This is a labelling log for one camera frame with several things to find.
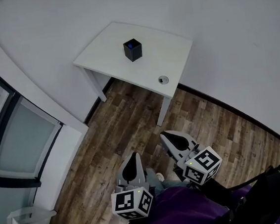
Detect person's purple sweater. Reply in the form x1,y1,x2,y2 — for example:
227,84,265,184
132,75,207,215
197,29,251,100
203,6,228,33
132,175,280,224

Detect black baseboard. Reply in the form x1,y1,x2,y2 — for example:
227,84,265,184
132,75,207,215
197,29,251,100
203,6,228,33
176,72,280,157
80,76,120,126

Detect black square pen holder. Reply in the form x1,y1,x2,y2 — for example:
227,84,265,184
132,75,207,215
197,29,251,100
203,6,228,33
122,37,143,63

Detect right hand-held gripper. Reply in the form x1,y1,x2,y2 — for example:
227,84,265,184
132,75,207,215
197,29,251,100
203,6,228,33
159,125,225,189

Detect black cable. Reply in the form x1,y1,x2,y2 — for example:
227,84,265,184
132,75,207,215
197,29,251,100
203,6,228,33
187,181,201,192

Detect person's right forearm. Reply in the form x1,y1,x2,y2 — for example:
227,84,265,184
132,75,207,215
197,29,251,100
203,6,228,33
198,176,242,219

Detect black bag with strap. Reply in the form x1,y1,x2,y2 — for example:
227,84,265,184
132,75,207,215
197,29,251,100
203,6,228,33
220,159,280,224

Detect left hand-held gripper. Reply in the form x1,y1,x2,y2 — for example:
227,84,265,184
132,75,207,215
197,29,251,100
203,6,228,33
106,150,156,222

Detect person's jeans leg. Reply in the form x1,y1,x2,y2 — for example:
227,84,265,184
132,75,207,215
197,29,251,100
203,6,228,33
145,164,188,196

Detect white table leg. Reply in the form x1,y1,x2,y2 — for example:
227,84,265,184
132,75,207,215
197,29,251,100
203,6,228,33
82,64,107,105
153,95,175,127

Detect black framed glass window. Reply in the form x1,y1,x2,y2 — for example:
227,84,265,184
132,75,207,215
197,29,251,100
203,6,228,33
0,38,70,191

